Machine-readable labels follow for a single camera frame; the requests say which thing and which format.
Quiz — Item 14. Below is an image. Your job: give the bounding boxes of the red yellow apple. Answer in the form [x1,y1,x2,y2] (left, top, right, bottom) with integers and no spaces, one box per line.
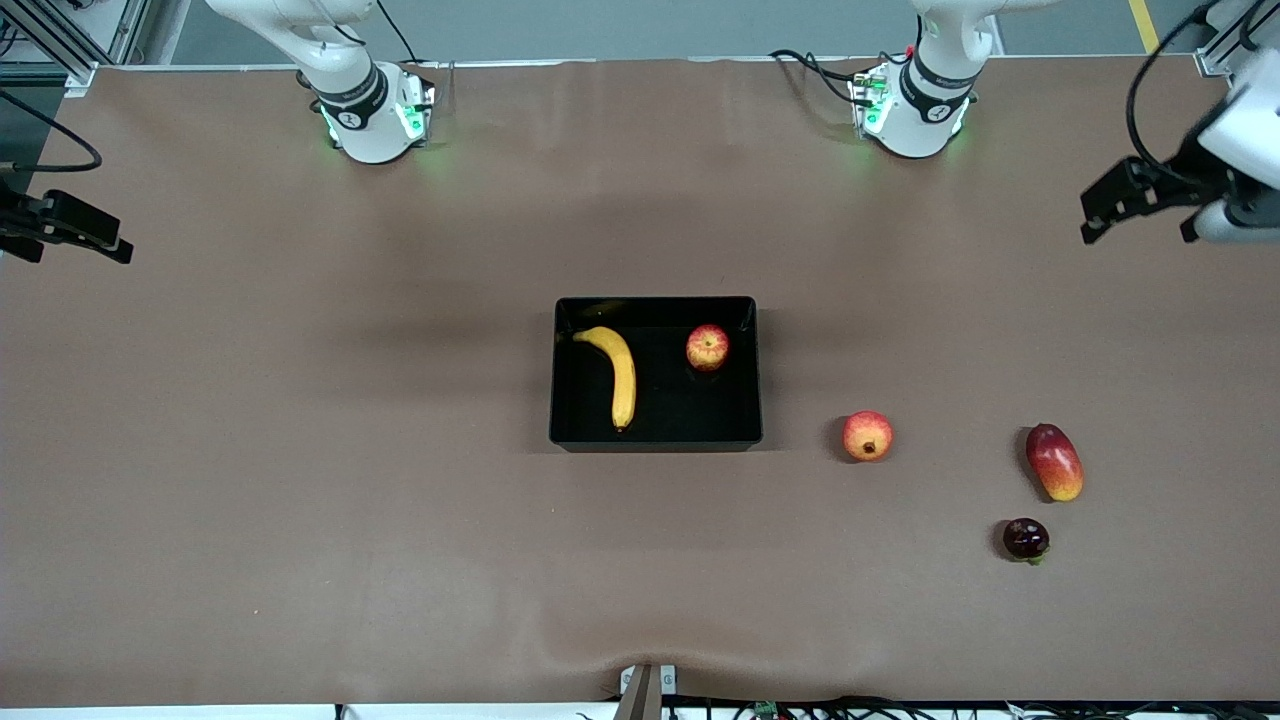
[685,323,731,373]

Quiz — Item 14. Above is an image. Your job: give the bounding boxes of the black plastic box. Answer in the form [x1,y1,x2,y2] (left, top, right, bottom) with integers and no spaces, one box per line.
[548,295,764,454]

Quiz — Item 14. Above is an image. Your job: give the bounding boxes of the yellow banana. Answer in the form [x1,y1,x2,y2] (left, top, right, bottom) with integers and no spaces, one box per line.
[572,326,638,433]

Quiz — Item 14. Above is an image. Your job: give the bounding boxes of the yellow floor tape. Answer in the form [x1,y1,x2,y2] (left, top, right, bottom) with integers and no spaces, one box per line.
[1128,0,1167,56]

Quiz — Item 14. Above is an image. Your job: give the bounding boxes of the red yellow mango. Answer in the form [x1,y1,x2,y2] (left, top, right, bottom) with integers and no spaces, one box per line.
[1025,423,1085,503]

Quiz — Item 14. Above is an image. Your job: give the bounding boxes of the red pomegranate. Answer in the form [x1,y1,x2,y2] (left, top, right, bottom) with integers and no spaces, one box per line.
[841,410,895,463]

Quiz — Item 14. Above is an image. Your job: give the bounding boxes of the dark purple mangosteen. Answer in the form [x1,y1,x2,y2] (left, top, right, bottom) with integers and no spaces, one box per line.
[1003,517,1051,566]

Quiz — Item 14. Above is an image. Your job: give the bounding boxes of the brown table cover sheet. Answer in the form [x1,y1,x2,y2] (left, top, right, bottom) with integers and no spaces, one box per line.
[0,55,1280,709]

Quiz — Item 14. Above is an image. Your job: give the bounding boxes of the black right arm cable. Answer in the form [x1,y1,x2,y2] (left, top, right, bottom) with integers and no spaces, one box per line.
[0,90,104,173]

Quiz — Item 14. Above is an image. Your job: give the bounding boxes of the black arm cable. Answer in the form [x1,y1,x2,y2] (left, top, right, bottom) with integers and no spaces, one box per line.
[0,90,104,173]
[1125,0,1216,166]

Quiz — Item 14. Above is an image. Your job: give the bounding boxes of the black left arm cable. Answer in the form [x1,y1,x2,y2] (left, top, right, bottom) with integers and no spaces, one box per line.
[1125,0,1216,166]

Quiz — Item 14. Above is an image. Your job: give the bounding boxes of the aluminium frame profile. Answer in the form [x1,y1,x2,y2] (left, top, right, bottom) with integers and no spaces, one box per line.
[0,0,151,96]
[1195,0,1280,79]

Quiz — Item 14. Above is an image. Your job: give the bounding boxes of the black left base cables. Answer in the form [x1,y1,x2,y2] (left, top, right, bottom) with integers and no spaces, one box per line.
[768,48,863,106]

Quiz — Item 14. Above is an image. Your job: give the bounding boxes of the black right base cable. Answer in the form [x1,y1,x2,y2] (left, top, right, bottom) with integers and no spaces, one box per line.
[375,0,421,63]

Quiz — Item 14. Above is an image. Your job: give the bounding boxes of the grey metal table bracket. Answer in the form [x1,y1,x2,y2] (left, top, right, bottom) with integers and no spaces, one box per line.
[612,663,678,720]

